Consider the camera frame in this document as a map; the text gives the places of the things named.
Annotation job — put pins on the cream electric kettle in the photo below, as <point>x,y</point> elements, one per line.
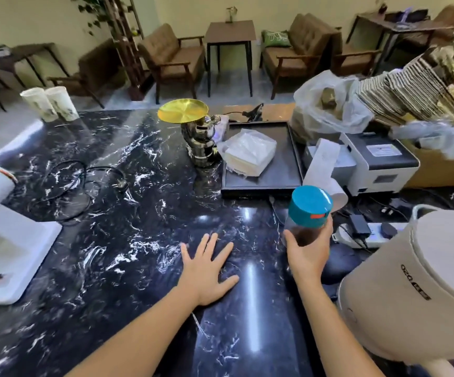
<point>411,286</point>

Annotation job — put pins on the white paper cup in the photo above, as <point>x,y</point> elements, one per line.
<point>38,104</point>
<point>62,102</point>

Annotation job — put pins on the person's left thumb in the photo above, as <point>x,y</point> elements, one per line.
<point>228,282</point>

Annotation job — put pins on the plastic bag of napkins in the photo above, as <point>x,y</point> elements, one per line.
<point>248,152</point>

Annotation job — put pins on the brown armchair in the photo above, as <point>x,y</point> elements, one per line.
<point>174,58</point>
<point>442,25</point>
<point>89,72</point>

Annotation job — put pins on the green hanging plant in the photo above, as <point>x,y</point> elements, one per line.
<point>93,11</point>

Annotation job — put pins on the person's right thumb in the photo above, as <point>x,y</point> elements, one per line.
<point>291,242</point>

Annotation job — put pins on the small plant vase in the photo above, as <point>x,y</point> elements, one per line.
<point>231,13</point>

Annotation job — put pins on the person's right forearm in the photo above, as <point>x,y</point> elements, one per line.
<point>335,333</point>

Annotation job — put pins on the black clip tool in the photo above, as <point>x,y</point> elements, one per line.
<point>252,112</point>

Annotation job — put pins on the person's left hand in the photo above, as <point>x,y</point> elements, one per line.
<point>203,271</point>

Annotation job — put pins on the brown sofa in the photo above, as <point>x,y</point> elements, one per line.
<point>309,50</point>

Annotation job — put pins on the white machine with stand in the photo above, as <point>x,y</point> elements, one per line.
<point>3,239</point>

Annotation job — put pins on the stack of cardboard cup sleeves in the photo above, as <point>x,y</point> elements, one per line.
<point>411,90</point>

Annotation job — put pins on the white power strip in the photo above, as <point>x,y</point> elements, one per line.
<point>372,237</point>

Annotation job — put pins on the person's left middle finger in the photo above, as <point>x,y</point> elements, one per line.
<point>211,247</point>

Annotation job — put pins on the person's left little finger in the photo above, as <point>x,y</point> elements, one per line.
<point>184,254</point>

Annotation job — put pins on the cardboard box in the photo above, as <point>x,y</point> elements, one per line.
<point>442,168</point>

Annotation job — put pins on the person's right hand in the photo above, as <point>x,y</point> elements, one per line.
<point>307,255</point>

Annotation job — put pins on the black power adapter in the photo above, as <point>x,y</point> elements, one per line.
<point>359,225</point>

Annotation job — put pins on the person's left forearm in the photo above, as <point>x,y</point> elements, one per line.
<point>140,337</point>

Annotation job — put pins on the green cushion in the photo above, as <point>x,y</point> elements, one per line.
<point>276,39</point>

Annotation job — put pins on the wooden plant shelf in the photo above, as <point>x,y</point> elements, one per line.
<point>127,47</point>

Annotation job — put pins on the dark wooden side table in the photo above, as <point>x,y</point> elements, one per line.
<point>230,39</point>

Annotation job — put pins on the white receipt paper strip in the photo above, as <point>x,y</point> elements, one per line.
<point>323,168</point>

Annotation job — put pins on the jar with teal lid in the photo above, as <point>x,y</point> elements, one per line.
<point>308,211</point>

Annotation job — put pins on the black tray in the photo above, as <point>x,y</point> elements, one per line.
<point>278,168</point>

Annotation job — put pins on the gold plate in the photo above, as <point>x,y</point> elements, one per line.
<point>183,110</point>

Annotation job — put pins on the white receipt printer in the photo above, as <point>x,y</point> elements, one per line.
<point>380,160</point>

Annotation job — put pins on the clear plastic bag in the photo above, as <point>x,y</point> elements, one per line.
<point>329,104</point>

